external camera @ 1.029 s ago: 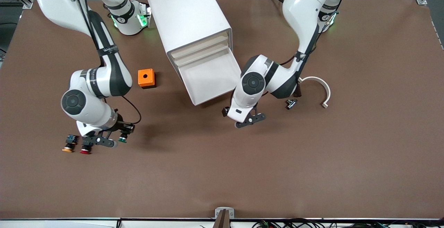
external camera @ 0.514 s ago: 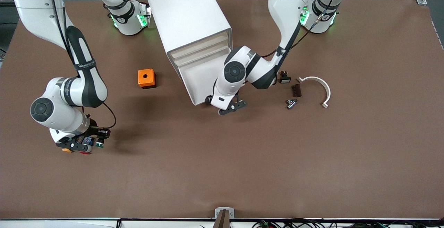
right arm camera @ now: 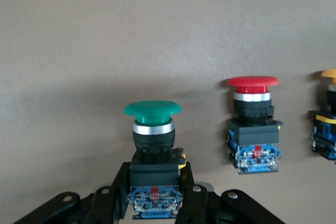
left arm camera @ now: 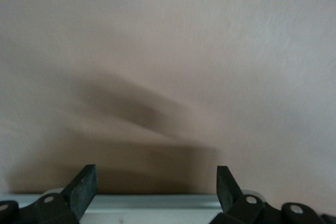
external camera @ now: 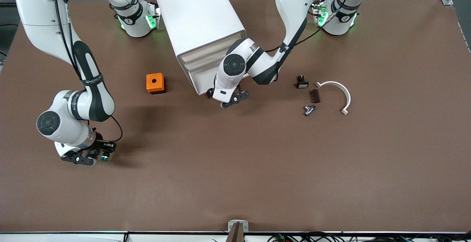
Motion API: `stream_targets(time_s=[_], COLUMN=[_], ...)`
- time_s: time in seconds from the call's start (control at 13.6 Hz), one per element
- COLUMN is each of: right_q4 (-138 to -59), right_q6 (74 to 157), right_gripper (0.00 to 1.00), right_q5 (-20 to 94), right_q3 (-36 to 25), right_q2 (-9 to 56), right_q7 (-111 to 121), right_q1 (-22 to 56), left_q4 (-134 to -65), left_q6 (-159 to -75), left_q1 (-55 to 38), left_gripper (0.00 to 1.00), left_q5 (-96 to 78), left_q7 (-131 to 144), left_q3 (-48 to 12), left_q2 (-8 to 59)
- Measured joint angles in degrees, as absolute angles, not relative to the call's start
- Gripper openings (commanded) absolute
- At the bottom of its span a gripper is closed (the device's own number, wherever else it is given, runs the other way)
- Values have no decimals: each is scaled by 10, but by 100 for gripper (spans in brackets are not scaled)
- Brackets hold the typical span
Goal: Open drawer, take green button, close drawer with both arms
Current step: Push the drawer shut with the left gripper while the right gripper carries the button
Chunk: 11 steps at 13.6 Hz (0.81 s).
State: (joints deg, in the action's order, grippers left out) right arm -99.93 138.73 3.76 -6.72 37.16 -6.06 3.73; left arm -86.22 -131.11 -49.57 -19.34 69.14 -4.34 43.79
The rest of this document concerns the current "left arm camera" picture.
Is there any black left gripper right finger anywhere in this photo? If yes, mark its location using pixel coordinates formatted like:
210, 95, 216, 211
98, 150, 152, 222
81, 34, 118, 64
209, 166, 274, 224

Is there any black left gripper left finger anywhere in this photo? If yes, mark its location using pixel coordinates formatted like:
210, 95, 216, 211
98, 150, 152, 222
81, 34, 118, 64
33, 164, 98, 224

